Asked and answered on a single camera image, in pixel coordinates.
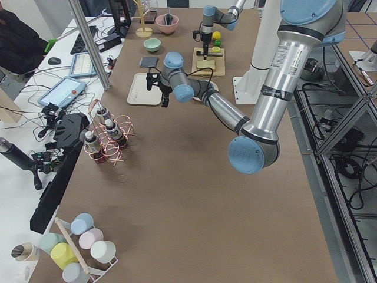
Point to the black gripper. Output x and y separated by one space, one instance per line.
206 40
164 91

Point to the bread slice sandwich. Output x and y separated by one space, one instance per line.
202 64

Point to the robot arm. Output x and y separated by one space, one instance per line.
305 25
212 15

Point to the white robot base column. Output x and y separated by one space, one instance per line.
247 88

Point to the cream serving tray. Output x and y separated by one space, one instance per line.
140 96

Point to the half lemon slice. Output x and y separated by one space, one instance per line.
216 49

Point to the green lime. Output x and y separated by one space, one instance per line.
217 43

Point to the yellow lemon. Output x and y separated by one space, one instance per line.
216 35

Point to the wooden cutting board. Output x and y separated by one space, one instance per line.
215 61

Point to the grey folded cloth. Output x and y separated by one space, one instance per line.
148 61

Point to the metal scoop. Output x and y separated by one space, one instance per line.
168 18

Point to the mint green bowl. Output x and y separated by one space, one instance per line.
152 44

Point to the tea bottle middle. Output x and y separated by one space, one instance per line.
115 133

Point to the wooden mug tree stand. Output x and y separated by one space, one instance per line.
143 10

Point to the dark tea bottle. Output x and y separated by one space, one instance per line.
102 115

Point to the blue teach pendant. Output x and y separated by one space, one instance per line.
63 93
81 66

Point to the tea bottle front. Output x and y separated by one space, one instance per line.
93 147

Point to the black computer mouse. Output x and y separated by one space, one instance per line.
54 61

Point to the person in black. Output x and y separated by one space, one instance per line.
22 49

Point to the light blue plastic cup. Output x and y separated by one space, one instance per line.
82 223

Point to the black thermos flask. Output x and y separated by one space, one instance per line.
17 156

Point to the lilac plastic cup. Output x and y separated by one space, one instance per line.
88 238

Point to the white plastic cup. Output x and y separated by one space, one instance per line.
103 251

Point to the mint green plastic cup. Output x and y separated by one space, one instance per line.
50 240

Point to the yellow-green plastic cup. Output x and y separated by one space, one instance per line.
63 255

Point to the grey plastic cup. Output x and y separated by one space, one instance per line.
74 273

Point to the paper cup with metal cone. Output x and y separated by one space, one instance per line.
25 252

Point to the copper wire bottle rack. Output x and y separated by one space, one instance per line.
110 149

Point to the aluminium frame post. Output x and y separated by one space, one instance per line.
91 47

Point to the white wire cup rack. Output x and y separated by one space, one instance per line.
91 266

